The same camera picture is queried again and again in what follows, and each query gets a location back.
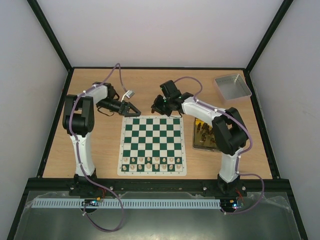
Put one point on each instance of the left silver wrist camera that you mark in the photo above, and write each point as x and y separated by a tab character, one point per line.
129	94

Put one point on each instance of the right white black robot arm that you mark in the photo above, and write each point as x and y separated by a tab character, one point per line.
229	132

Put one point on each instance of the green white chess board mat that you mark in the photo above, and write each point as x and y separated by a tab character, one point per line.
152	136

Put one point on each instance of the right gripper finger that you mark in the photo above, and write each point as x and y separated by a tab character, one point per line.
158	101
154	108

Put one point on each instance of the black mounting rail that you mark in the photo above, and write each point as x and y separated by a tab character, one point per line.
207	188

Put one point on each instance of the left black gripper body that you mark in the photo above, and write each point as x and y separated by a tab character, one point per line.
106	103

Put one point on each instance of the silver tin lid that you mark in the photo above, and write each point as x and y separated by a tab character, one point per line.
232	88

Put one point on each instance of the grey slotted cable duct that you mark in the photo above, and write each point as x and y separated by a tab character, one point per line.
73	203

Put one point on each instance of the gold tin with dark pieces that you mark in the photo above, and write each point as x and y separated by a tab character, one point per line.
203	137

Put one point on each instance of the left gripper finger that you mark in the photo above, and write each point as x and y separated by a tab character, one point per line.
130	106
132	113

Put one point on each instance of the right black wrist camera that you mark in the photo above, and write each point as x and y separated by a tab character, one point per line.
170	90

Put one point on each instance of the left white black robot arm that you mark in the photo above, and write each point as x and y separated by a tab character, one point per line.
79	121

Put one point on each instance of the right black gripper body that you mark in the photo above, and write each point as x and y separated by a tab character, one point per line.
158	107

